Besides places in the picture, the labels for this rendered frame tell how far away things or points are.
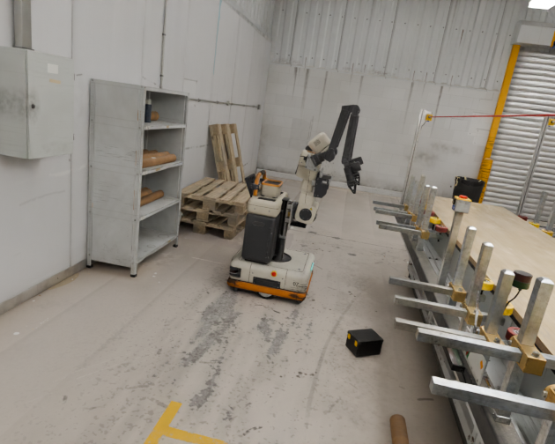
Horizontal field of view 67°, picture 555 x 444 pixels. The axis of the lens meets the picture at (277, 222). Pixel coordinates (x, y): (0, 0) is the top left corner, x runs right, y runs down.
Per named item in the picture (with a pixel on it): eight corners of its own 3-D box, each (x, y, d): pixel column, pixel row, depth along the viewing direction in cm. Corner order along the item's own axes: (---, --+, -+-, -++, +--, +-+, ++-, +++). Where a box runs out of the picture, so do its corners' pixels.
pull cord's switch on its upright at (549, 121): (514, 232, 402) (550, 114, 373) (509, 227, 416) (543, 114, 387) (523, 233, 401) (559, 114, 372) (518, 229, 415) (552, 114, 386)
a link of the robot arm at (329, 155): (343, 100, 312) (342, 100, 303) (360, 106, 311) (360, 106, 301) (323, 159, 325) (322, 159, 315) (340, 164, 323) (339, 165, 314)
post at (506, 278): (469, 390, 156) (505, 270, 143) (466, 385, 159) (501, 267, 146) (478, 393, 155) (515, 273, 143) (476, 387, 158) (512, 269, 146)
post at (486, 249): (455, 349, 179) (485, 242, 166) (453, 344, 182) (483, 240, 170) (463, 351, 178) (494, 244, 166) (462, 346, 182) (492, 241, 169)
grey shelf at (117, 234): (85, 267, 359) (89, 77, 318) (138, 238, 445) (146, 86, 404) (134, 277, 353) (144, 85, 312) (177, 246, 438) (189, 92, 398)
